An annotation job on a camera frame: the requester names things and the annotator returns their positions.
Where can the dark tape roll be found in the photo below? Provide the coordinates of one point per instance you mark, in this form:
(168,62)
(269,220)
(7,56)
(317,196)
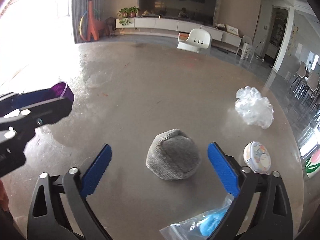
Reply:
(61,90)

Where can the potted green plant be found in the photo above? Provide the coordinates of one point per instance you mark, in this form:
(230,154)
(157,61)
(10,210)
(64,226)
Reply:
(125,14)

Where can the crumpled clear plastic bag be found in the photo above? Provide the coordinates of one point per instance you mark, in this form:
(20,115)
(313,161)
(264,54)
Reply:
(254,108)

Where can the grey rolled sock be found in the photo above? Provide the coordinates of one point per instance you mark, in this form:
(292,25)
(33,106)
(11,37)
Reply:
(173,156)

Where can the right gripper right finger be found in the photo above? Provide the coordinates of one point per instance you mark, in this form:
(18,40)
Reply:
(272,218)

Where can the round cartoon bear case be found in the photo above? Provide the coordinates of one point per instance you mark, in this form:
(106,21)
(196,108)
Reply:
(257,157)

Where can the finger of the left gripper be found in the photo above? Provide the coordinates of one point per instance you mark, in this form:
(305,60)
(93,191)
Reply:
(33,116)
(13,101)

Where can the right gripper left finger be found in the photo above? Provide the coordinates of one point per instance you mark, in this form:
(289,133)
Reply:
(47,218)

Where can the dining table with chairs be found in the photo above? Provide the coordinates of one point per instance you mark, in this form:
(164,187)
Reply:
(305,86)

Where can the stacked white stools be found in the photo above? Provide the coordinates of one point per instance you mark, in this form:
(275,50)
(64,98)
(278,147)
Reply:
(246,49)

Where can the white tv cabinet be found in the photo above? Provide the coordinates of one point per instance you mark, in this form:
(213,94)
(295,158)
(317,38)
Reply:
(171,28)

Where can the white tulip trash can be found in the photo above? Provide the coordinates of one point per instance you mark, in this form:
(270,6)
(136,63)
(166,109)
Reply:
(312,164)

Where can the clear zip bag blue item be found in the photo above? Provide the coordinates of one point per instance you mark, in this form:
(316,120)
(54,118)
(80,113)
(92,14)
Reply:
(200,226)

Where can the orange dinosaur toy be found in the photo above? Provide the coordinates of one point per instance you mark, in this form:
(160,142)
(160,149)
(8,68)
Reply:
(94,25)

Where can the large black television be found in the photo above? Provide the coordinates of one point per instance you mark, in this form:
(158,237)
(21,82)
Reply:
(199,11)

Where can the white plastic chair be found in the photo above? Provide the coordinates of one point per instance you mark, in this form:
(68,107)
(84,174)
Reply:
(197,41)

